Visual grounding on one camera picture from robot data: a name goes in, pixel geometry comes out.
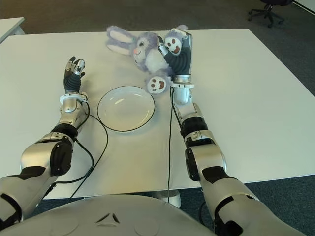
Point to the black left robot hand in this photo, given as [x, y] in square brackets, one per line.
[72, 82]

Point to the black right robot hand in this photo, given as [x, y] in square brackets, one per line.
[182, 64]

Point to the purple bunny plush doll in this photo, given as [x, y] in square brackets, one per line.
[147, 54]

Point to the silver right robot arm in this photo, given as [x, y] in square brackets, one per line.
[211, 155]

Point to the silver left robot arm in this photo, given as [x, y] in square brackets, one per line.
[34, 155]

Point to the white plate with black rim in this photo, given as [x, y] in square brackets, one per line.
[125, 110]

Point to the white side table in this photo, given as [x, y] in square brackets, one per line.
[9, 25]

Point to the black office chair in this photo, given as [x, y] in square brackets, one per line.
[267, 12]

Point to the grey robot torso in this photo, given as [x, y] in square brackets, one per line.
[110, 221]

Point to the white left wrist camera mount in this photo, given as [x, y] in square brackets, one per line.
[70, 96]

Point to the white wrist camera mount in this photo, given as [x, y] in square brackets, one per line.
[184, 85]
[70, 96]

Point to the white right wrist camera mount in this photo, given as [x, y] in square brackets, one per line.
[184, 85]

